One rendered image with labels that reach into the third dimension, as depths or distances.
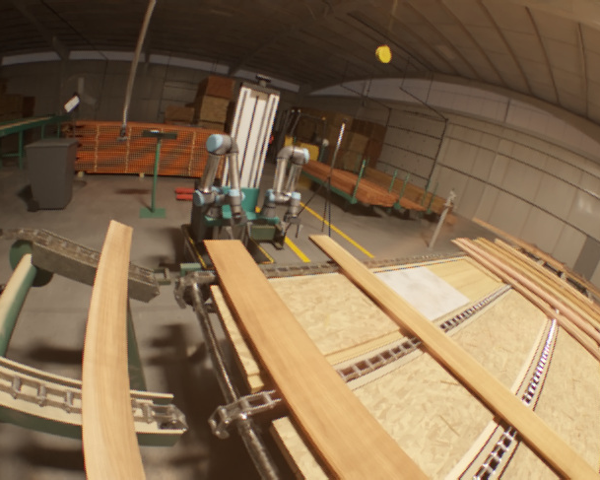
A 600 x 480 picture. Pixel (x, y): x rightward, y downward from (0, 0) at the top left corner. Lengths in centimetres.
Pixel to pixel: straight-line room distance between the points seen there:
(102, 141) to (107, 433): 565
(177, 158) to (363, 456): 580
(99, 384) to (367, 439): 67
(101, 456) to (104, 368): 23
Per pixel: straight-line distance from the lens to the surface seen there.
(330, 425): 75
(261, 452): 79
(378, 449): 77
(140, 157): 594
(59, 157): 414
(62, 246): 113
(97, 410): 66
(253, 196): 232
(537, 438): 124
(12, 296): 103
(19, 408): 69
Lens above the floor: 151
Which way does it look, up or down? 23 degrees down
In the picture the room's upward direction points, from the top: 15 degrees clockwise
